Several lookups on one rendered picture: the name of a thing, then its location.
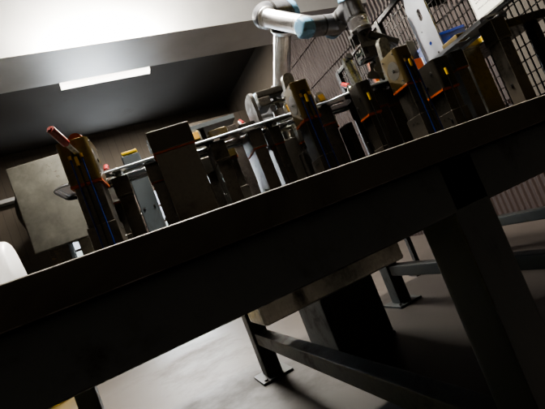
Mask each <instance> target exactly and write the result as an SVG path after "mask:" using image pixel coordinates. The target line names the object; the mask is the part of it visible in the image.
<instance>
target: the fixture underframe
mask: <svg viewBox="0 0 545 409"><path fill-rule="evenodd" d="M543 172H545V121H544V122H541V123H538V124H536V125H534V126H532V127H528V128H526V129H523V130H521V131H518V132H515V133H513V134H511V135H509V136H505V137H503V138H500V139H498V140H495V141H492V142H491V143H488V144H485V145H483V146H480V147H477V148H476V149H472V150H470V151H468V152H465V153H462V154H460V155H457V156H455V157H451V158H449V159H447V160H445V161H442V162H439V163H437V164H435V165H432V166H428V167H427V168H424V169H422V170H419V171H416V172H414V173H412V174H408V175H406V176H404V177H401V178H399V179H396V180H393V181H392V182H389V183H386V184H383V185H381V186H378V187H375V188H373V189H371V190H369V191H366V192H363V193H360V194H358V195H356V196H352V197H350V198H348V199H346V200H342V201H340V202H337V203H336V204H332V205H329V206H328V207H325V208H323V209H319V210H317V211H315V212H313V213H309V214H307V215H305V216H302V217H299V218H296V219H294V220H292V221H290V222H287V223H284V224H282V225H279V226H276V227H274V228H272V229H269V230H266V231H264V232H261V233H259V234H257V235H253V236H251V237H249V238H246V239H243V240H241V241H238V242H237V243H233V244H231V245H229V246H226V247H223V248H220V249H218V250H216V251H214V252H210V253H208V254H206V255H203V256H200V257H197V258H195V259H193V260H189V261H188V262H185V263H183V264H180V265H177V266H174V267H173V268H170V269H167V270H165V271H162V272H160V273H156V274H154V275H152V276H150V277H147V278H144V279H142V280H139V281H138V282H133V283H132V284H129V285H127V286H124V287H121V288H119V289H117V290H115V291H111V292H109V293H106V294H104V295H101V296H98V297H96V298H94V299H90V300H88V301H86V302H83V303H81V304H78V305H75V306H74V307H71V308H68V309H66V310H63V311H61V312H57V313H55V314H53V315H51V316H48V317H45V318H43V319H40V320H38V321H34V322H33V323H30V324H28V325H25V326H22V327H20V328H18V329H14V330H12V331H10V332H7V333H5V334H2V335H0V409H50V408H51V407H54V406H56V405H58V404H59V403H62V402H64V401H66V400H68V399H70V398H73V397H74V398H75V402H76V404H77V407H78V409H105V408H104V405H103V402H102V401H101V396H100V394H99V391H98V389H97V385H99V384H101V383H104V382H106V381H108V380H110V379H112V378H114V377H116V376H118V375H121V374H123V373H125V372H127V371H129V370H131V369H133V368H135V367H137V366H140V365H141V364H144V363H146V362H148V361H149V360H151V359H154V358H156V357H158V356H160V355H163V354H165V353H166V352H168V351H171V350H173V349H175V348H177V347H180V346H181V345H183V344H185V343H187V342H190V341H192V340H194V339H196V338H198V337H200V336H202V335H204V334H206V333H209V332H211V331H213V330H215V329H217V328H219V327H221V326H223V325H225V324H228V323H230V322H231V321H234V320H236V319H238V318H239V317H242V320H243V323H244V325H245V327H246V330H247V333H248V336H249V338H250V340H251V344H252V346H253V348H254V351H255V354H256V357H257V359H258V361H259V364H260V367H261V370H262V373H260V374H258V375H257V376H255V377H254V378H255V380H257V381H258V382H259V383H260V384H262V385H264V386H266V385H268V384H270V383H272V382H274V381H275V380H277V379H279V378H280V377H283V376H284V375H285V374H287V373H289V372H291V371H293V370H294V369H293V368H292V367H290V366H289V365H287V364H284V363H282V362H279V359H278V358H277V353H278V354H280V355H283V356H285V357H287V358H289V359H292V360H294V361H297V362H299V363H300V364H304V365H306V366H307V367H310V368H313V369H315V370H317V371H319V372H322V373H324V374H326V375H329V376H331V377H334V378H336V379H338V380H340V381H343V382H345V383H347V384H349V385H352V386H354V387H356V388H359V389H361V390H364V391H366V392H368V393H370V394H373V395H375V396H377V397H379V398H382V399H384V400H386V401H389V402H391V403H393V404H396V405H398V406H399V407H403V408H405V409H545V325H544V323H543V320H542V318H541V316H540V314H539V310H538V309H537V307H536V304H535V302H534V299H533V297H532V295H531V293H530V290H529V287H528V286H527V284H526V280H525V279H524V277H523V274H522V272H521V270H532V269H545V249H537V250H528V251H519V252H513V250H512V248H511V247H510V244H509V242H508V239H507V237H506V235H505V232H504V230H503V227H502V226H507V225H512V224H517V223H522V222H531V221H536V220H541V219H545V206H543V207H538V208H534V209H526V210H522V211H517V212H513V213H506V214H501V215H497V214H496V211H495V209H494V207H493V205H492V202H491V200H490V198H491V197H493V196H496V195H498V194H500V193H501V192H504V191H506V190H508V189H510V188H512V187H515V186H517V185H518V184H520V183H523V182H525V181H526V180H529V179H532V178H533V177H535V176H537V175H539V174H542V173H543ZM422 230H423V232H424V234H425V236H426V238H427V241H428V243H429V246H430V248H431V251H432V253H433V256H434V257H435V259H433V260H416V261H407V262H398V263H397V262H396V261H398V260H400V259H401V258H402V257H403V255H402V253H401V249H400V248H399V245H398V243H397V242H399V241H401V240H403V239H406V238H408V237H410V236H411V235H414V234H416V233H418V232H419V231H422ZM378 270H379V271H380V274H381V276H382V278H383V280H384V284H385V286H386V288H387V290H388V293H389V296H390V298H391V300H392V301H391V302H389V303H387V304H385V305H384V307H385V308H400V309H402V308H404V307H405V306H407V305H409V304H411V303H413V302H414V301H415V300H417V299H420V298H422V296H421V295H410V294H409V291H408V290H407V287H406V284H405V282H404V280H403V277H402V276H404V275H422V274H442V277H443V279H444V282H445V284H446V287H447V288H448V292H449V294H450V296H451V298H452V301H453V303H454V306H455V308H456V310H457V313H458V316H459V317H460V319H461V323H462V325H463V327H464V329H465V332H466V335H467V337H468V339H469V341H470V344H471V346H472V348H473V351H474V353H475V356H476V358H477V361H478V363H479V366H480V368H481V370H482V372H483V375H484V377H485V379H486V382H487V385H488V387H489V389H490V391H491V395H492V396H491V395H487V394H482V393H479V392H477V391H473V390H469V389H466V388H463V387H460V386H457V385H452V384H449V383H447V382H443V381H438V380H436V379H433V378H430V377H425V376H422V375H419V374H416V373H413V372H408V371H406V370H403V369H399V368H394V367H392V366H389V365H386V364H381V363H378V362H375V361H372V360H369V359H364V358H362V357H358V356H356V355H351V354H348V353H345V352H342V351H337V350H334V349H332V348H328V347H324V346H321V345H318V344H314V343H312V342H307V341H304V340H302V339H298V338H293V337H290V336H288V335H284V334H280V333H277V332H274V331H271V330H268V329H267V328H266V326H269V325H271V324H273V323H275V322H277V321H279V320H281V319H283V318H285V317H287V316H289V315H291V314H293V313H295V312H297V311H299V310H301V309H303V308H305V307H307V306H309V305H311V304H313V303H315V302H317V301H319V300H321V299H323V298H325V297H327V296H328V295H331V294H332V293H334V292H336V291H339V290H340V289H342V288H344V287H346V286H348V285H350V284H352V283H354V282H357V281H358V280H360V279H362V278H365V277H366V276H368V275H370V274H372V273H374V272H376V271H378Z"/></svg>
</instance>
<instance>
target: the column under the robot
mask: <svg viewBox="0 0 545 409"><path fill-rule="evenodd" d="M299 314H300V316H301V318H302V320H303V324H304V326H305V328H306V331H307V334H308V337H309V339H310V341H311V342H312V343H314V344H318V345H321V346H324V347H328V348H332V349H334V350H337V351H342V352H345V353H348V354H351V355H359V354H360V353H362V352H364V351H365V350H367V349H369V348H370V347H373V346H374V345H375V344H377V343H378V342H381V341H382V340H384V339H386V338H387V337H389V336H390V335H392V334H394V333H396V330H394V329H393V327H392V325H391V323H390V320H389V318H388V315H387V312H386V311H385V309H384V305H383V303H382V301H381V298H380V295H379V293H378V290H377V289H376V286H375V283H374V281H373V279H372V276H371V275H368V276H366V277H365V278H362V279H360V280H358V281H357V282H354V283H352V284H350V285H348V286H346V287H344V288H342V289H340V290H339V291H336V292H334V293H332V294H331V295H328V296H327V297H325V298H323V299H321V300H319V301H317V302H315V303H313V304H311V305H309V306H307V307H305V308H303V309H301V310H299Z"/></svg>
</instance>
